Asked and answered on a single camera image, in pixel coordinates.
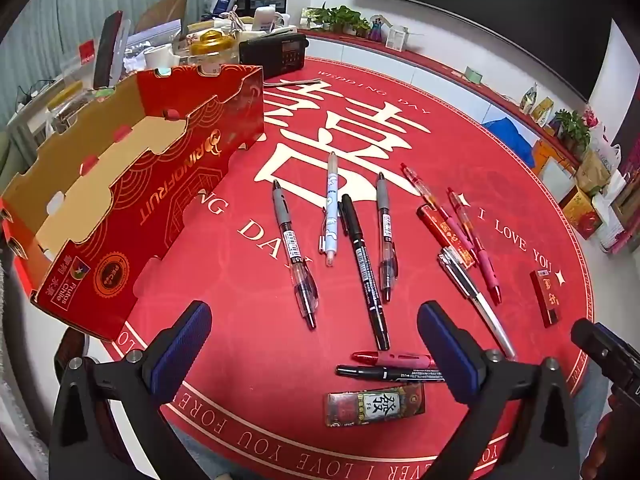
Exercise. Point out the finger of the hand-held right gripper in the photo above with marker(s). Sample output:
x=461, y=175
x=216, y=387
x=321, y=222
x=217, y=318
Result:
x=600, y=347

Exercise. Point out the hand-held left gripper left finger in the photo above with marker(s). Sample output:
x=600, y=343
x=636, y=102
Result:
x=180, y=350

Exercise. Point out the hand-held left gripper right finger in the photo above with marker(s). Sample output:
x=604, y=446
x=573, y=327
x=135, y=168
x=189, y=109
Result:
x=450, y=355

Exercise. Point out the red and pink marker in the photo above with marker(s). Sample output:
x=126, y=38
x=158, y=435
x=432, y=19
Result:
x=395, y=359

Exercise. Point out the clear pen with white barrel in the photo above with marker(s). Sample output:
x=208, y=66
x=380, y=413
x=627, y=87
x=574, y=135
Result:
x=480, y=305

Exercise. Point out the thin black marker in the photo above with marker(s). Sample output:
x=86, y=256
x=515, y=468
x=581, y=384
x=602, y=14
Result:
x=380, y=373

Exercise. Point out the small red box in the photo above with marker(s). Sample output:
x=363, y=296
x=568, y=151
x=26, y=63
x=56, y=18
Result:
x=545, y=295

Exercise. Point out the dark pack with tile print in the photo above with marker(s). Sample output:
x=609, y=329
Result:
x=375, y=405

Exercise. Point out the pink grip gel pen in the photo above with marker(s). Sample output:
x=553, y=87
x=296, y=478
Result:
x=482, y=260

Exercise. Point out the red patterned lighter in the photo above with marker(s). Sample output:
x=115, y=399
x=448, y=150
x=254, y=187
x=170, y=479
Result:
x=445, y=235

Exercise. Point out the thick black marker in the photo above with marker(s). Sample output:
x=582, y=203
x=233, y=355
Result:
x=362, y=270

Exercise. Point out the grey grip gel pen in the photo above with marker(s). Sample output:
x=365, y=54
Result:
x=292, y=255
x=386, y=240

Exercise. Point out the red clear gel pen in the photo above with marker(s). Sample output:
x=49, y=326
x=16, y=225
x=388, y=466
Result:
x=425, y=190

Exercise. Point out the red cardboard box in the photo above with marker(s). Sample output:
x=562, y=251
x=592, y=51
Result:
x=200, y=160

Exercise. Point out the white and blue pen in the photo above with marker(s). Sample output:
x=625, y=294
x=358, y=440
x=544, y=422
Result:
x=330, y=200

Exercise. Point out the orange gift box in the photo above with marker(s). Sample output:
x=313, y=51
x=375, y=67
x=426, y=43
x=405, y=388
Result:
x=582, y=215

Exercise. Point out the potted plant with red flowers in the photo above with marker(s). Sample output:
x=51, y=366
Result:
x=575, y=127

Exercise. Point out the blue bag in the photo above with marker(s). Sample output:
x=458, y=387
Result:
x=510, y=140

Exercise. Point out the round red printed tablecloth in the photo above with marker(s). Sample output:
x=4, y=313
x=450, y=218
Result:
x=300, y=150

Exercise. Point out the thin metal stick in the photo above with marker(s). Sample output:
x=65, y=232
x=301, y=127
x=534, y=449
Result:
x=292, y=81

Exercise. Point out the white paper towel roll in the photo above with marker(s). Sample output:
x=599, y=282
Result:
x=159, y=57

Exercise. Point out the glass jar with gold lid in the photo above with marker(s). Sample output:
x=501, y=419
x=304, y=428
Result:
x=212, y=47

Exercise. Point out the black and red phone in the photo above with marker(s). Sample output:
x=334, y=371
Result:
x=107, y=50

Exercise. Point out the black radio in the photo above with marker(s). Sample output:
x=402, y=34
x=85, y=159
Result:
x=272, y=55

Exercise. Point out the small red sign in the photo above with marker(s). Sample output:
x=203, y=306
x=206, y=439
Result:
x=86, y=52

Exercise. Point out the small white box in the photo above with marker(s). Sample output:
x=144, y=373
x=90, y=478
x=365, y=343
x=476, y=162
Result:
x=396, y=37

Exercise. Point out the brown chair back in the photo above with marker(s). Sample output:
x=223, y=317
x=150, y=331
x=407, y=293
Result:
x=162, y=10

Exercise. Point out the white mug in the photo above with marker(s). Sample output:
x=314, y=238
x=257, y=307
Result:
x=265, y=19

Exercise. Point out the green potted plants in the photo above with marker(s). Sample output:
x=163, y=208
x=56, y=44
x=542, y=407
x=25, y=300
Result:
x=340, y=20

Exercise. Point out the black wall screen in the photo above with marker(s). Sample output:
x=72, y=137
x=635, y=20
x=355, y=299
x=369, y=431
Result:
x=475, y=10

